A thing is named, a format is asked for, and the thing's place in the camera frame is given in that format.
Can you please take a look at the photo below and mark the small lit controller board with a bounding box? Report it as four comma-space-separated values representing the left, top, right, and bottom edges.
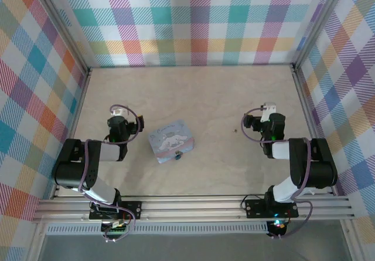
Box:
271, 219, 287, 234

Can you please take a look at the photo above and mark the green connector board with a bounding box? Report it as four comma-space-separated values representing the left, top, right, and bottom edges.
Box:
101, 221, 129, 235

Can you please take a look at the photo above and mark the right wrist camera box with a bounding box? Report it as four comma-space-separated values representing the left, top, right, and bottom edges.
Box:
261, 101, 277, 123

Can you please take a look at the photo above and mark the aluminium table side rail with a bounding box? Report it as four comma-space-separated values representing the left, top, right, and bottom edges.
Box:
292, 64, 336, 196
51, 67, 92, 200

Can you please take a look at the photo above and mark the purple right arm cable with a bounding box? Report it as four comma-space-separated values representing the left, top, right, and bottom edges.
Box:
240, 106, 313, 240

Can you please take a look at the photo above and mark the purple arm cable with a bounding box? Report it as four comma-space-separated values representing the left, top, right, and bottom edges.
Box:
240, 106, 313, 240
78, 104, 141, 243

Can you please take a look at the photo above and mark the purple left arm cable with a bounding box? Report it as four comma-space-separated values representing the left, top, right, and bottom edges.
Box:
78, 104, 141, 243

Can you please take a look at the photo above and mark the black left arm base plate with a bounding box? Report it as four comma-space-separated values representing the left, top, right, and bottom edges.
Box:
89, 201, 143, 220

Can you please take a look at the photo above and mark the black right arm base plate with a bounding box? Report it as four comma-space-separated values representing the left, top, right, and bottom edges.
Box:
245, 198, 299, 218

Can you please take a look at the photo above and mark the aluminium mounting rail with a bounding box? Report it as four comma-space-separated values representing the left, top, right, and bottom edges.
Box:
32, 195, 355, 223

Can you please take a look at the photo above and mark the grey slotted cable duct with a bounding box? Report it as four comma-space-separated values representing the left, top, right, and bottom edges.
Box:
46, 222, 269, 235

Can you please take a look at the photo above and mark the aluminium frame post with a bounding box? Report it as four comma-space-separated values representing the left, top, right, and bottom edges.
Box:
291, 0, 349, 71
28, 0, 93, 77

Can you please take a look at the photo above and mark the aluminium frame strut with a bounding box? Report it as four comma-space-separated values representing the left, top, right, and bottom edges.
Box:
26, 222, 48, 261
340, 219, 360, 261

